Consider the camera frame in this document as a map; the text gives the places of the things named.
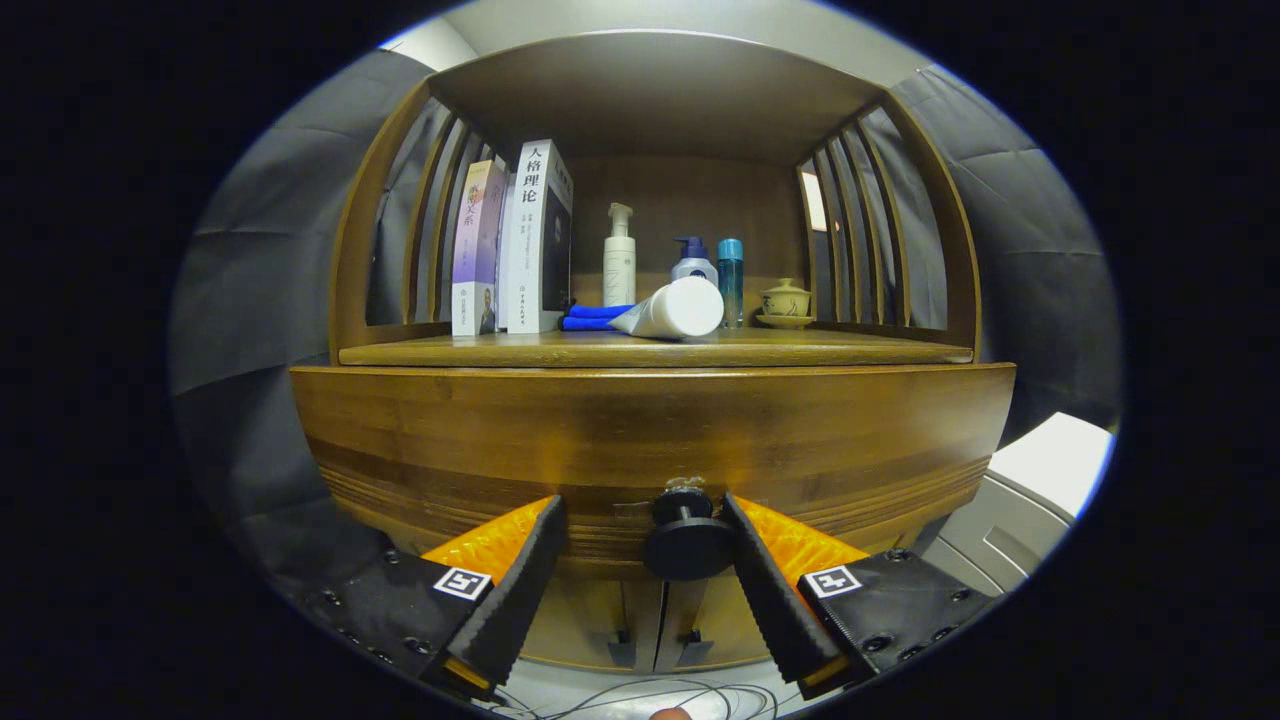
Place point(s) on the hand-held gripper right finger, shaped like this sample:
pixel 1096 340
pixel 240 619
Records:
pixel 768 590

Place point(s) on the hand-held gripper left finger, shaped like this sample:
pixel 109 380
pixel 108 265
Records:
pixel 515 590

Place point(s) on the black round drawer knob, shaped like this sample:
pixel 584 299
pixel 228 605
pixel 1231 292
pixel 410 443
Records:
pixel 688 550

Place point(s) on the brown wooden drawer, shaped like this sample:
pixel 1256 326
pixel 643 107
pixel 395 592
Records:
pixel 640 430

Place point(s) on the white green cream tube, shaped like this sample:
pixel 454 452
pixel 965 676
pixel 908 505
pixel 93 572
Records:
pixel 680 308

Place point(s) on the wooden cabinet door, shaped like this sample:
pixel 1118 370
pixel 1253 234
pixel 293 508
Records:
pixel 715 620
pixel 590 620

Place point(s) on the wooden countertop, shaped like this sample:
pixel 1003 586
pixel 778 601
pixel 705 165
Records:
pixel 800 347

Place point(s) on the brown wooden cabinet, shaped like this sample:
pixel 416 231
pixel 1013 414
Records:
pixel 650 90

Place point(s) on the blue folded cloth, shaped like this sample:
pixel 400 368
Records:
pixel 590 318

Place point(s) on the yellow lidded teacup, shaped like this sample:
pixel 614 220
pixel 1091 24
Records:
pixel 786 300

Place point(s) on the thin white book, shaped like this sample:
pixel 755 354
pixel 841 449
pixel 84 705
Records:
pixel 504 280

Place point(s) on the white and grey furniture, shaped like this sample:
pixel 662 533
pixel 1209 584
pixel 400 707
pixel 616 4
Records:
pixel 1050 460

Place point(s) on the teal slim bottle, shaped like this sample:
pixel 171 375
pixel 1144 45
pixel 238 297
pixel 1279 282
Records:
pixel 731 280

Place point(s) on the white bottle blue cap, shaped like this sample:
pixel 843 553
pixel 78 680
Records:
pixel 694 265

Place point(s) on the thick white book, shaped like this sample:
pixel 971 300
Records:
pixel 530 250

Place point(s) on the white pump bottle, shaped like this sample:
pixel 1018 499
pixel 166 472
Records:
pixel 619 265

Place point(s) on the purple book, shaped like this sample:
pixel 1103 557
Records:
pixel 475 250

